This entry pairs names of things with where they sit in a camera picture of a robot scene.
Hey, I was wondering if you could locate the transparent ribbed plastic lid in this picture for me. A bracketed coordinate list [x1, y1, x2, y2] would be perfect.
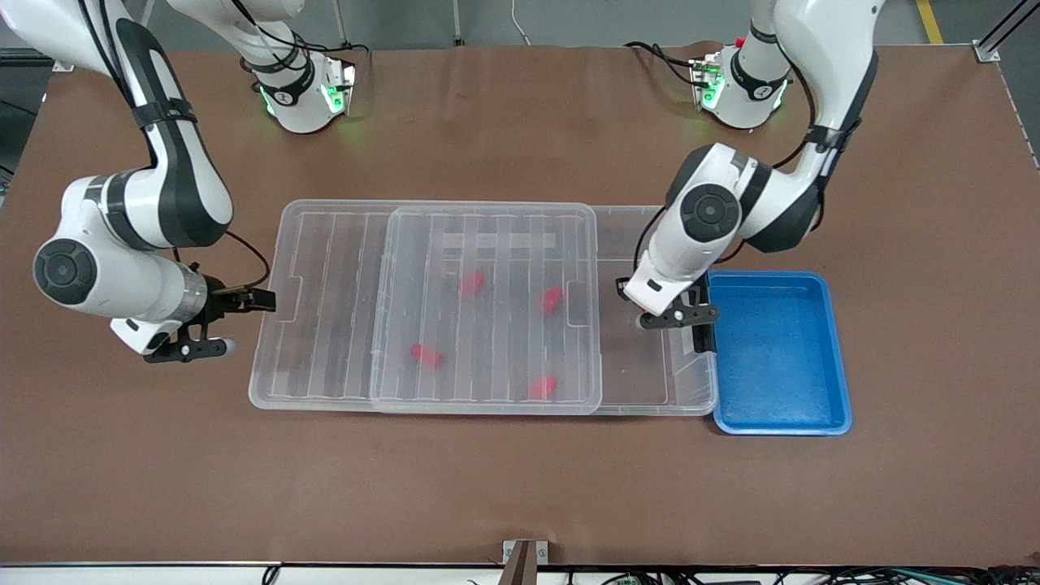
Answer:
[248, 199, 399, 411]
[370, 203, 604, 417]

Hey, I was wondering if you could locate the grey metal bracket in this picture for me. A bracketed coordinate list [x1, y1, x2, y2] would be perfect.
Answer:
[502, 539, 550, 585]

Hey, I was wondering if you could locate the brown table mat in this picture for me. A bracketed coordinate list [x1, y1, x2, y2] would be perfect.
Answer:
[0, 42, 1040, 567]

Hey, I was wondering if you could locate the teal cable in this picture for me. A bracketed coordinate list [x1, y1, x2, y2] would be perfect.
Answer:
[890, 569, 1040, 585]

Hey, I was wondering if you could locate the transparent plastic storage box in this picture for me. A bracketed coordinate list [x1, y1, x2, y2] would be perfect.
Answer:
[248, 199, 720, 417]

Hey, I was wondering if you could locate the blue plastic tray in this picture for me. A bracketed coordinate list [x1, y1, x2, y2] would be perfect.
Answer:
[707, 271, 854, 437]

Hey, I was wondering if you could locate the aluminium profile frame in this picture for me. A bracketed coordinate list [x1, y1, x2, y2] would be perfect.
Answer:
[973, 0, 1040, 63]

